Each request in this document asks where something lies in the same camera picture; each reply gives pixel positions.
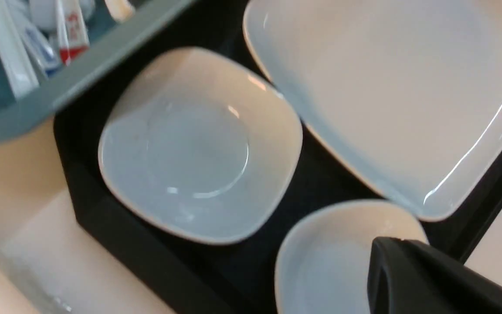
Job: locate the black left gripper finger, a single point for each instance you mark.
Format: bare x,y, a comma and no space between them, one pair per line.
411,277

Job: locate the white bowl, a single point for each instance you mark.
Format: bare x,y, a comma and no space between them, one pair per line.
323,263
200,147

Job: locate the large white rice plate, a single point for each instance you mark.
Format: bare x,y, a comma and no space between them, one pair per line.
406,94

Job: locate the black serving tray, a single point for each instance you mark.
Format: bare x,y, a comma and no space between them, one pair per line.
190,278

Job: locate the large white plastic tub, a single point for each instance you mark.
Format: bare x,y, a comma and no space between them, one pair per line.
44,244

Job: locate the teal plastic bin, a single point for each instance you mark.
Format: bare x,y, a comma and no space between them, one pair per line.
111,42

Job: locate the pile of white spoons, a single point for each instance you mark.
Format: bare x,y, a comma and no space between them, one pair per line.
38,38

